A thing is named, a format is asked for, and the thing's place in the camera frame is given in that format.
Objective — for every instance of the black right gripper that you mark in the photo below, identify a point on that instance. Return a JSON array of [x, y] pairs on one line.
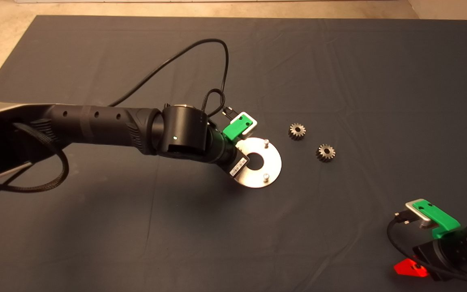
[[452, 253]]

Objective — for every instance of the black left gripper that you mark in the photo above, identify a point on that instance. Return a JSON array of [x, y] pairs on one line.
[[227, 156]]

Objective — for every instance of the steel planetary gear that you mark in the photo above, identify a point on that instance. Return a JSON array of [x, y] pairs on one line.
[[322, 156], [294, 134]]

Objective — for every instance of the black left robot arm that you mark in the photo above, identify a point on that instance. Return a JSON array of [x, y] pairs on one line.
[[95, 125]]

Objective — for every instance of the round metal carrier plate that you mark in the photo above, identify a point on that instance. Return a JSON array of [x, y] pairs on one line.
[[266, 166]]

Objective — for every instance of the dark grey table cloth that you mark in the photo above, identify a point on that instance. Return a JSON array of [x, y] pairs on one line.
[[298, 61]]

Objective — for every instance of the green left camera mount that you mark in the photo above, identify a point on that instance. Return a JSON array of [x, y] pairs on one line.
[[233, 130]]

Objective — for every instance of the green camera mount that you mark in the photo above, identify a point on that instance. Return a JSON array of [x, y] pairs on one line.
[[233, 130], [440, 219]]

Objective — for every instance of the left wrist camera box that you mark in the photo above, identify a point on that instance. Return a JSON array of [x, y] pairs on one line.
[[250, 127]]

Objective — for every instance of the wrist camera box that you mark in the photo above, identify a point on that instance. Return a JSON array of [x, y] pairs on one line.
[[416, 213], [250, 127]]

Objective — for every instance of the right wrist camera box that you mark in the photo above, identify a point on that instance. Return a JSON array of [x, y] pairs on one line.
[[416, 213]]

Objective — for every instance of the green right camera mount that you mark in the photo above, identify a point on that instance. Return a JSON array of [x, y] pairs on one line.
[[440, 219]]

